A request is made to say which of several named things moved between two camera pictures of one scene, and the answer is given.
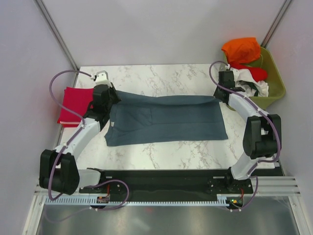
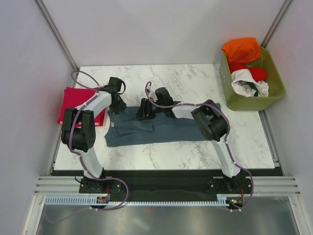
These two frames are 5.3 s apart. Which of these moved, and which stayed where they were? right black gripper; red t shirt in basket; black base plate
Moved: right black gripper
Stayed: black base plate; red t shirt in basket
